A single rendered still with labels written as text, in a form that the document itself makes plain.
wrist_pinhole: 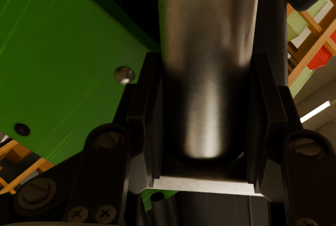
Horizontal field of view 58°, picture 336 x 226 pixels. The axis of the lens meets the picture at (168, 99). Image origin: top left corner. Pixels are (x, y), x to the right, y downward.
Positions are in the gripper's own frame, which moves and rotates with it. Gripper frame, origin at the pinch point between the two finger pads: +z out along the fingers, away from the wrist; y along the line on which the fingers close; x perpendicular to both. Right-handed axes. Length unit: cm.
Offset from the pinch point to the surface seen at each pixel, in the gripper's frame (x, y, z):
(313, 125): -487, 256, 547
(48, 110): -4.0, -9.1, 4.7
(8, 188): -397, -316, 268
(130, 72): -1.2, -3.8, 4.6
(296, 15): -119, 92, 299
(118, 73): -1.2, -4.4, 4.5
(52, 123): -4.9, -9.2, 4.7
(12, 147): -387, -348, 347
